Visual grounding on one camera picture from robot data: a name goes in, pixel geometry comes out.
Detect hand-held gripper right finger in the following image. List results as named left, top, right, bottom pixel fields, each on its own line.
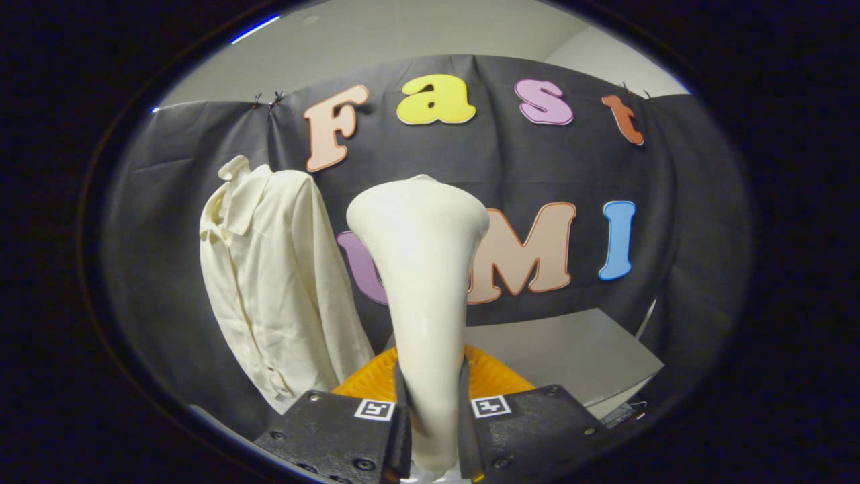
left=458, top=344, right=609, bottom=481

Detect grey and white cabinet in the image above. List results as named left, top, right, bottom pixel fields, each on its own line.
left=383, top=307, right=666, bottom=428

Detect ceiling light panel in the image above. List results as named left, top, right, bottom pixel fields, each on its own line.
left=230, top=13, right=282, bottom=45

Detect white garment steamer head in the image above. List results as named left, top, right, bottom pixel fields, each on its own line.
left=346, top=175, right=491, bottom=479

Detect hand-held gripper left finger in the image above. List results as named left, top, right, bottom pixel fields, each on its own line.
left=254, top=346, right=412, bottom=483

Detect cream button-up shirt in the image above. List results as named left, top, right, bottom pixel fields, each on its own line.
left=200, top=156, right=376, bottom=414

